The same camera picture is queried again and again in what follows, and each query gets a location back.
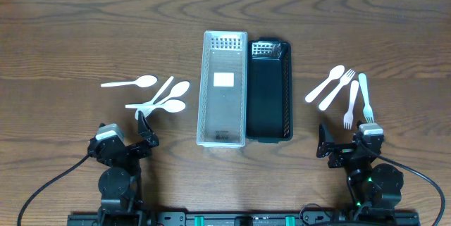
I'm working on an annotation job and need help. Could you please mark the white spoon handle up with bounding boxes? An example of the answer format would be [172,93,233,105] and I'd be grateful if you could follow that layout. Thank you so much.
[135,76,174,120]

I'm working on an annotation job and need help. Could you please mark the white fork short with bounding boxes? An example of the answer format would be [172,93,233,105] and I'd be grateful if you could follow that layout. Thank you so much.
[343,80,359,130]

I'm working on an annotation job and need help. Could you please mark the white spoon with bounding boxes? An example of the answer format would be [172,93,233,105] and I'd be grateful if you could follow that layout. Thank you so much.
[156,80,190,106]
[101,75,158,88]
[304,65,345,103]
[125,99,186,113]

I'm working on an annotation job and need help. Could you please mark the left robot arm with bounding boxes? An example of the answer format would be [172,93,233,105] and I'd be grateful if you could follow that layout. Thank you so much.
[87,111,159,225]

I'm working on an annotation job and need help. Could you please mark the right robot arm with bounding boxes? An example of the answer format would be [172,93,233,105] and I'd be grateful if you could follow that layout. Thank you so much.
[316,123,404,221]

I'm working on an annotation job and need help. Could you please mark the clear plastic basket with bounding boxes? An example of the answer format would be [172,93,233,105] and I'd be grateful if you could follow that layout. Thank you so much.
[197,30,247,148]

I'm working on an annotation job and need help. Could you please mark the black plastic basket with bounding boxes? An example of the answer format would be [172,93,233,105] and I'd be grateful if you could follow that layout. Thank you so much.
[246,37,293,143]

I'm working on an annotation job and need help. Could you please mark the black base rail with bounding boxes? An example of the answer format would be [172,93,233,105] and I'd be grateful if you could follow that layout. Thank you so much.
[67,211,420,226]

